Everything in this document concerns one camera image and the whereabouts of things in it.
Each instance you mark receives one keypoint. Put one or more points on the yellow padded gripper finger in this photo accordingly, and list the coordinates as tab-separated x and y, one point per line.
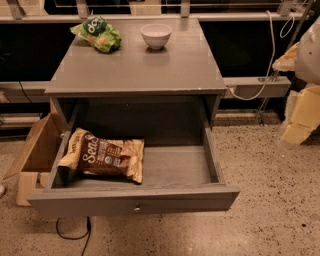
287	61

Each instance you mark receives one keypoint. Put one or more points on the brown chip bag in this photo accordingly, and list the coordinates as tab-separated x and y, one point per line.
107	157

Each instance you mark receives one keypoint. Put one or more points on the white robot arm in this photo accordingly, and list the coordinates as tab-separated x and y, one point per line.
304	56

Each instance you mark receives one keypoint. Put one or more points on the grey drawer cabinet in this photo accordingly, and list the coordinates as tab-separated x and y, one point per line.
185	66

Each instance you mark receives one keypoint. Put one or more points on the open grey top drawer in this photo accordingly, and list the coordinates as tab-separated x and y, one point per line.
180	169

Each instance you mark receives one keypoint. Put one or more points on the green chip bag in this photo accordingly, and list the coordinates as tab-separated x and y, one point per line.
99	34

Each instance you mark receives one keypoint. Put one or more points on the metal diagonal rod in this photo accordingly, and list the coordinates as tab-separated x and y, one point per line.
305	14

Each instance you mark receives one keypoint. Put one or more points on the white ceramic bowl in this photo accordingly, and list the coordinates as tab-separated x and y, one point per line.
156	35

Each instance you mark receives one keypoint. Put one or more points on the cardboard box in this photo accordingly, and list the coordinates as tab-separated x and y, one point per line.
33	164

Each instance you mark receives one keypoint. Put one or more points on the grey wall shelf ledge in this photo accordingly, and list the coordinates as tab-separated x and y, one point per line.
247	87

